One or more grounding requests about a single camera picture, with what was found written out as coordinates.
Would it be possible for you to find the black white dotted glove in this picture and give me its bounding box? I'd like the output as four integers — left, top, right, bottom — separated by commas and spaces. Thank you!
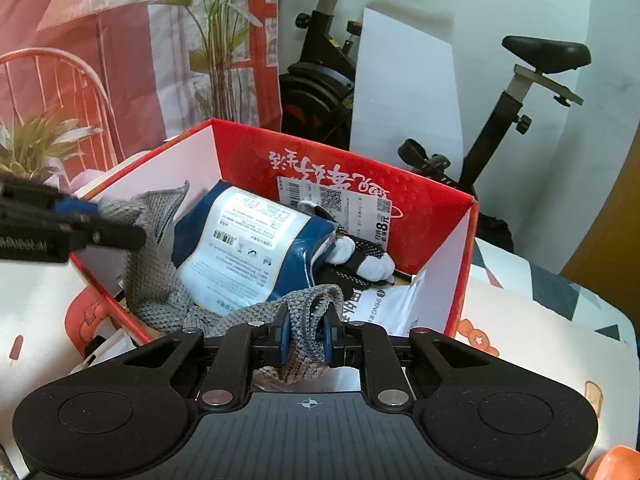
297, 200, 397, 291

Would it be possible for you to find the red strawberry print box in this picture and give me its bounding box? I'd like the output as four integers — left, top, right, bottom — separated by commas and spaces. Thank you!
69, 117, 480, 356

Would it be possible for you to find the white plastic packet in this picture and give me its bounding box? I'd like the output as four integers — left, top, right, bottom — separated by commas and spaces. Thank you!
345, 265, 431, 338

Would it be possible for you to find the black exercise bike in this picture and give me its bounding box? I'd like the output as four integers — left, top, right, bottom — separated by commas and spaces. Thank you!
277, 0, 593, 256

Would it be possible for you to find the blue packet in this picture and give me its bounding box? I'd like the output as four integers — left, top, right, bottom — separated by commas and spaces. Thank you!
172, 180, 346, 316

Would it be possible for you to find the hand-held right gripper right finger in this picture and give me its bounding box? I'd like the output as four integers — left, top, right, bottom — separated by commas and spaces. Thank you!
319, 316, 493, 411

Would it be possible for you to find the grey knitted cloth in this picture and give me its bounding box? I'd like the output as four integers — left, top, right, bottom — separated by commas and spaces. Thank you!
97, 180, 221, 333
185, 284, 358, 386

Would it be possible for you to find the orange dish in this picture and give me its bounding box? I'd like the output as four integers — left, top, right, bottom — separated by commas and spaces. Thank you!
585, 445, 640, 480

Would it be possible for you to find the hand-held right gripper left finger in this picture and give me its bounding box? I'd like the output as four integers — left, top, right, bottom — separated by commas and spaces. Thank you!
120, 316, 292, 413

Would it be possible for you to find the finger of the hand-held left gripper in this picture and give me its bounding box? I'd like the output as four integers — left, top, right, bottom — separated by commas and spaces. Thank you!
0, 172, 101, 222
60, 214, 147, 252

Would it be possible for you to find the wooden door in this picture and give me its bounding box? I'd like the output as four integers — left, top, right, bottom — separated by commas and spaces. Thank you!
560, 125, 640, 301

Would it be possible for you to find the white board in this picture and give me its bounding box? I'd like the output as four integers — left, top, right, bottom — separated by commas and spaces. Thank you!
348, 7, 506, 196

